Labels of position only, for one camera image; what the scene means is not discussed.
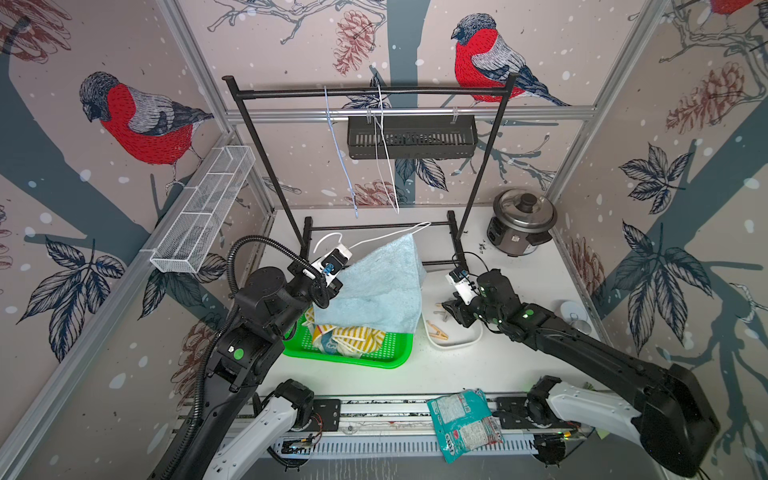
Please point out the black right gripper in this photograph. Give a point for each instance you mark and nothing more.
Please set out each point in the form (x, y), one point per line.
(459, 311)

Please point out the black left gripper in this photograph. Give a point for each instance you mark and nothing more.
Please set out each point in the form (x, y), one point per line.
(331, 293)

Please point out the beige clothespin yellow towel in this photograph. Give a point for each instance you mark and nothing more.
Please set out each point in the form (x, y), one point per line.
(436, 333)

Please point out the yellow striped towel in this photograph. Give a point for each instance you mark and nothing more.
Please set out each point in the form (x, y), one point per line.
(351, 342)

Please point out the light blue towel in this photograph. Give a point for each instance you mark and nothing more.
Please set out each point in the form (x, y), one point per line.
(381, 291)

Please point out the light blue wire hanger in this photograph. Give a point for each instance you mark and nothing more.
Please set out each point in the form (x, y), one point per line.
(340, 157)

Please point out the white hanger with blue towel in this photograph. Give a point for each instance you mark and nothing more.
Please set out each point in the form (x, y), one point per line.
(409, 230)

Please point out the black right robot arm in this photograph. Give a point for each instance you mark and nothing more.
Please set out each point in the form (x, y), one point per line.
(664, 410)

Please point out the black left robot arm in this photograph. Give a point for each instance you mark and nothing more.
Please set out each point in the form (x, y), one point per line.
(229, 428)

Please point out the white rectangular tray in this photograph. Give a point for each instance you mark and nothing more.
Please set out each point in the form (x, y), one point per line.
(432, 311)

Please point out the green plastic basket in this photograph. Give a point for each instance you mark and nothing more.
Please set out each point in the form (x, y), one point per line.
(394, 352)

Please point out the silver rice cooker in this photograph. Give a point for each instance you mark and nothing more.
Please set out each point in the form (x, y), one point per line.
(521, 221)

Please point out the teal snack packet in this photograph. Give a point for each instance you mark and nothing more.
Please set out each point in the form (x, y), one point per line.
(463, 422)

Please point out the small glass bottle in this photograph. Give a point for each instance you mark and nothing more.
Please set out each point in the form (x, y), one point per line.
(582, 326)

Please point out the black clothes rack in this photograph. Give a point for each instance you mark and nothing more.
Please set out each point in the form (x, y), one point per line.
(325, 178)

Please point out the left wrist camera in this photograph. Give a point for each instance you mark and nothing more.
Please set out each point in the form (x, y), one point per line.
(332, 263)

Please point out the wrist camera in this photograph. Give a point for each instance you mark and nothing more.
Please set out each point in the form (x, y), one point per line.
(332, 263)
(459, 278)

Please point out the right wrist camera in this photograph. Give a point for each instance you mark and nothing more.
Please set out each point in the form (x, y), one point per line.
(459, 278)

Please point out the white wire mesh shelf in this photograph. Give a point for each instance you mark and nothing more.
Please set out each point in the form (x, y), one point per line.
(191, 236)

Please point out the black wall basket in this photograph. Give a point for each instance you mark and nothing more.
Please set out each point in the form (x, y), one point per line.
(415, 137)

